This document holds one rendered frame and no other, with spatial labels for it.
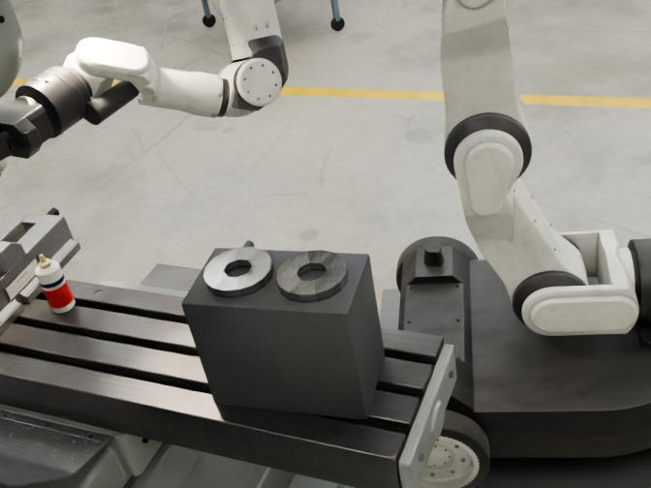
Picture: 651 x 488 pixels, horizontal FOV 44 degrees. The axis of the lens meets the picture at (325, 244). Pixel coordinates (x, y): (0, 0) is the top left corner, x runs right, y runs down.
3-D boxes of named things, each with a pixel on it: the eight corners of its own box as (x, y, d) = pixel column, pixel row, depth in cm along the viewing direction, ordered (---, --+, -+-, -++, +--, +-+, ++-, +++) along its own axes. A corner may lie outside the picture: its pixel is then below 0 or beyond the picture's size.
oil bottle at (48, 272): (61, 296, 139) (39, 245, 132) (80, 299, 137) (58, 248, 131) (46, 312, 136) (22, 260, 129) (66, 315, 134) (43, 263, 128)
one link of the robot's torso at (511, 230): (589, 267, 165) (512, 68, 141) (604, 335, 149) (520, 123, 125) (515, 289, 170) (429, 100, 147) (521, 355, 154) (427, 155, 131)
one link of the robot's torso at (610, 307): (619, 273, 165) (623, 221, 157) (637, 342, 149) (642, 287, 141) (515, 278, 169) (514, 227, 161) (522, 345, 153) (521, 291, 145)
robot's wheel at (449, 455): (491, 476, 156) (487, 406, 144) (492, 498, 152) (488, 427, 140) (387, 476, 159) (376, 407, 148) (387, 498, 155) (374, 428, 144)
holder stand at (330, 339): (243, 345, 121) (212, 238, 110) (386, 356, 115) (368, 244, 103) (214, 405, 112) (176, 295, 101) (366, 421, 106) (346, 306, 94)
